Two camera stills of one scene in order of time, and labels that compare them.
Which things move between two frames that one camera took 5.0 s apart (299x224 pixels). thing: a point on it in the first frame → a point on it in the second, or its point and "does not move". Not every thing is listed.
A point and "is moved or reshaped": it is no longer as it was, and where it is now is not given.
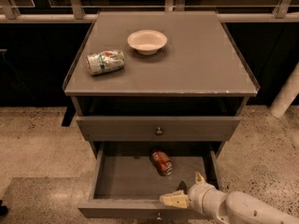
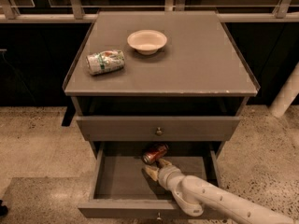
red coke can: x=161 y=161 is moved or reshaped
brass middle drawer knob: x=159 y=217 does not move
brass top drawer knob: x=159 y=132 does not move
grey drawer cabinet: x=158 y=77 does not move
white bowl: x=147 y=41 does not move
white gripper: x=199 y=194 → x=165 y=174
